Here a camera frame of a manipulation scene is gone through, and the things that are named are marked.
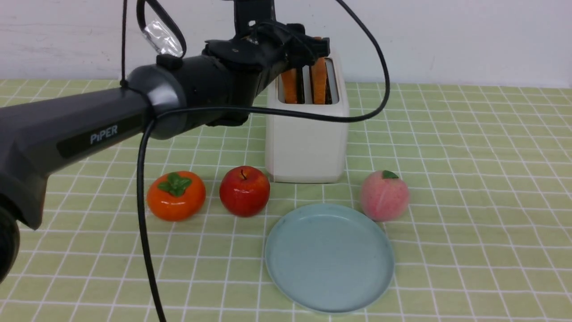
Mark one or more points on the light blue plate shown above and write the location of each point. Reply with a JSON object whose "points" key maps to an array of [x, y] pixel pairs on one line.
{"points": [[329, 258]]}

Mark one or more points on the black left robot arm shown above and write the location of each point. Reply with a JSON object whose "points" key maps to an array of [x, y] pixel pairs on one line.
{"points": [[38, 139]]}

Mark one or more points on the toast slice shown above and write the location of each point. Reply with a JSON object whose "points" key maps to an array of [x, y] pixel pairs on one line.
{"points": [[290, 86], [319, 81]]}

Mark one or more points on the white two-slot toaster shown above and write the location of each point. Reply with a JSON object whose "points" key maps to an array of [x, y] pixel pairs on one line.
{"points": [[302, 150]]}

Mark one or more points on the red apple toy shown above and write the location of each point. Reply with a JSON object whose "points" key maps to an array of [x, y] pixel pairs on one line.
{"points": [[244, 191]]}

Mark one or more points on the green checkered tablecloth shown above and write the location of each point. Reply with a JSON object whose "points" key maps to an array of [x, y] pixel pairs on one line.
{"points": [[486, 237]]}

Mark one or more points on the orange persimmon toy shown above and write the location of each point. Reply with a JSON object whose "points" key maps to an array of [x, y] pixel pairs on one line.
{"points": [[176, 196]]}

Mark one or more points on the pink peach toy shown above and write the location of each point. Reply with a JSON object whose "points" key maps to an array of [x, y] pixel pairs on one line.
{"points": [[384, 196]]}

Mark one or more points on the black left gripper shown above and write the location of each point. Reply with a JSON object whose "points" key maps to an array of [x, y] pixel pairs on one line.
{"points": [[261, 43]]}

